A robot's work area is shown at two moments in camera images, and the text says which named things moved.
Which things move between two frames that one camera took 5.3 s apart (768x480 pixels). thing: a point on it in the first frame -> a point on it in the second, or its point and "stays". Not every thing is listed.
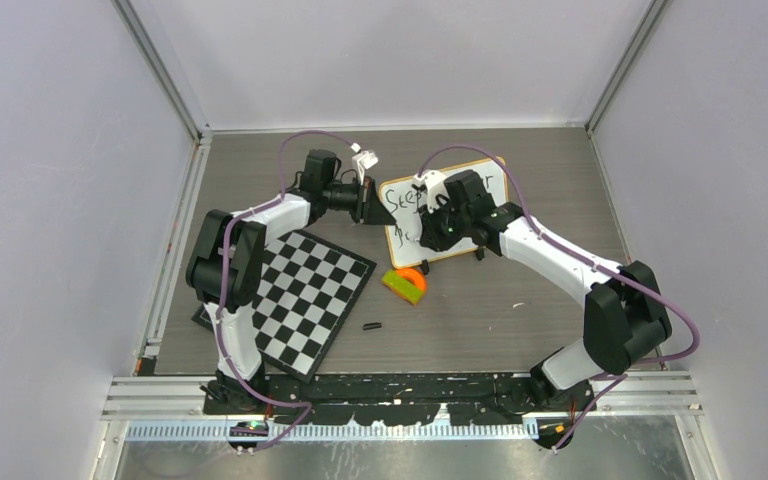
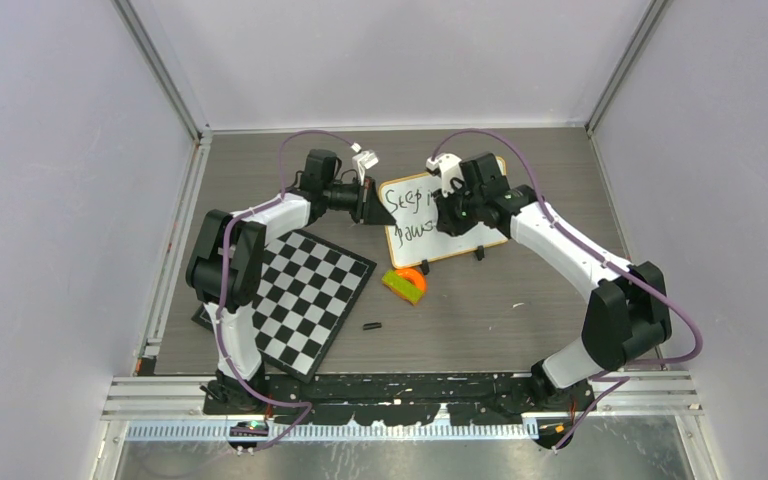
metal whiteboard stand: [425, 267] stays
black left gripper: [369, 209] stays
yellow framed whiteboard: [403, 239] stays
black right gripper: [432, 235] -> [448, 222]
